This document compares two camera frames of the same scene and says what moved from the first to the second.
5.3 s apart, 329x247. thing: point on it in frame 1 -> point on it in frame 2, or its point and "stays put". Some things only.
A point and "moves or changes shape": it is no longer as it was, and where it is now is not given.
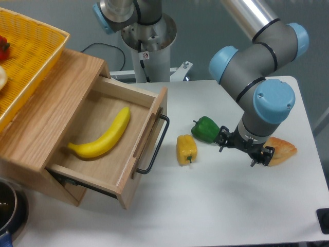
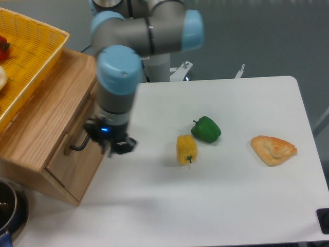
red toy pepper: (4, 50) stays put
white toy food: (3, 77) stays put
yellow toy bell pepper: (186, 148) stays put
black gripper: (263, 154) -> (100, 129)
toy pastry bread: (283, 150) stays put
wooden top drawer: (114, 134) moves or changes shape
